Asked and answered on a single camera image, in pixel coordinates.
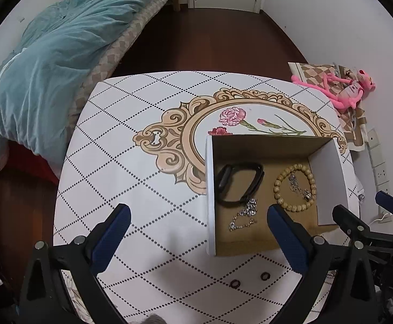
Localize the thin silver chain front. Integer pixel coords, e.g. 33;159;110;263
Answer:
229;197;260;232

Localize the small silver chain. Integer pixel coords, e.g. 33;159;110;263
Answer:
287;171;311;204

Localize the white cardboard box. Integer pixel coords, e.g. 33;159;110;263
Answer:
205;135;359;257

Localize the wooden bead bracelet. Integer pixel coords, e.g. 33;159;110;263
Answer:
273;163;316;214

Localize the black fitness band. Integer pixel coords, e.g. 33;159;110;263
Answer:
214;162;265;208

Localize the white power strip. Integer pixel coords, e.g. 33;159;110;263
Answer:
365;126;393;224

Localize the checkered brown cushion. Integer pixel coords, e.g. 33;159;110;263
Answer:
288;62;376;151

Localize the pink panther plush toy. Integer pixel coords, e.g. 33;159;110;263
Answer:
290;69;376;113

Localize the bed with checkered mattress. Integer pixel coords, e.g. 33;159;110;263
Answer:
0;0;169;175

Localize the teal duvet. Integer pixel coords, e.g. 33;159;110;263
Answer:
0;0;151;165

